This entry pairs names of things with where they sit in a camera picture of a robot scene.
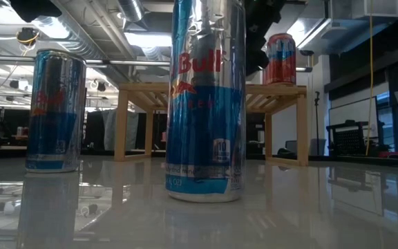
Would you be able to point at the long tube ceiling light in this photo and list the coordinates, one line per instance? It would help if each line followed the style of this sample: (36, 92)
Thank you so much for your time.
(304, 69)
(133, 63)

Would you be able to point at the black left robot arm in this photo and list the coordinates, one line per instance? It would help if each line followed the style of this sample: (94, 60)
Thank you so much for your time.
(35, 8)

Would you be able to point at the black tripod stand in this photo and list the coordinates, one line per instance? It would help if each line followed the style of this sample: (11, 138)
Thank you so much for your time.
(317, 121)

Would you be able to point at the silver round ventilation duct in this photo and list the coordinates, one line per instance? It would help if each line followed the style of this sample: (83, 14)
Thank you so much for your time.
(130, 8)

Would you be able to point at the light wooden slatted shelf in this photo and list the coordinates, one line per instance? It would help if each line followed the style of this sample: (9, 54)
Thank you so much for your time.
(143, 87)

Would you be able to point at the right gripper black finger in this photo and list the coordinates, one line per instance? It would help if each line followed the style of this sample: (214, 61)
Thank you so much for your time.
(257, 55)

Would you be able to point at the blue silver Red Bull can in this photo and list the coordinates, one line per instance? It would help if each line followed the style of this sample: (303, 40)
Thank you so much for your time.
(202, 131)
(55, 131)

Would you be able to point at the grey hanging cloth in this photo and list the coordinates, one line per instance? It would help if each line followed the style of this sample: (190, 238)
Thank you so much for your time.
(108, 131)

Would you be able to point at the orange-red Fanta can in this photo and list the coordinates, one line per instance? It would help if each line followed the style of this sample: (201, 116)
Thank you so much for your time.
(280, 62)

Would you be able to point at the black mesh cart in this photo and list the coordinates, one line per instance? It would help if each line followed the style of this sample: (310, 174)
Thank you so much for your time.
(349, 141)

